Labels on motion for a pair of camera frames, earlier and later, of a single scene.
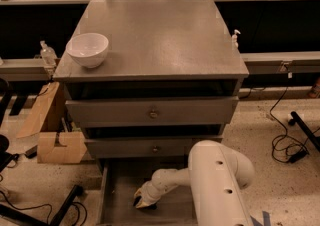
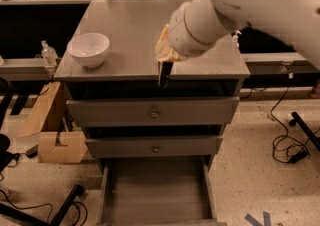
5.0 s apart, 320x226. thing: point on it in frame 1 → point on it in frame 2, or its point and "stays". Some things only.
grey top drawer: (174, 111) stays
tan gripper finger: (141, 204) → (172, 57)
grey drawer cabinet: (172, 75) stays
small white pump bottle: (234, 38) stays
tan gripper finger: (139, 192) → (162, 49)
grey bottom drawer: (120, 179) stays
